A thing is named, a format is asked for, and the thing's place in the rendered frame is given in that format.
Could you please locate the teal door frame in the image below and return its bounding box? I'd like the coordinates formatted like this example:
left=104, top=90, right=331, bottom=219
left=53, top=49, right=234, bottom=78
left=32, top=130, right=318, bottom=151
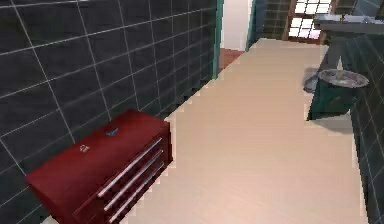
left=211, top=0, right=225, bottom=80

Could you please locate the red chest of drawers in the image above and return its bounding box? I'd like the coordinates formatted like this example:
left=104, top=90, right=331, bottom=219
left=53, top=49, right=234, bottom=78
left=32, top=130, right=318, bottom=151
left=24, top=109, right=174, bottom=224

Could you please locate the grey sink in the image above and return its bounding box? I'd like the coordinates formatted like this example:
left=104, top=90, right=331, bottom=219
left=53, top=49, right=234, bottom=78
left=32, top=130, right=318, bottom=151
left=313, top=13, right=384, bottom=69

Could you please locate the brown framed window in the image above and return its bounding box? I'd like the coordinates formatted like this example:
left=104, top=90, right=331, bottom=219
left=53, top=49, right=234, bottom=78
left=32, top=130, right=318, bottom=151
left=282, top=0, right=338, bottom=44

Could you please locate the dark green bin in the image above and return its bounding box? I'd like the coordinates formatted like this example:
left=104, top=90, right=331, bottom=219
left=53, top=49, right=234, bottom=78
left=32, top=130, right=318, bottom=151
left=306, top=78, right=363, bottom=122

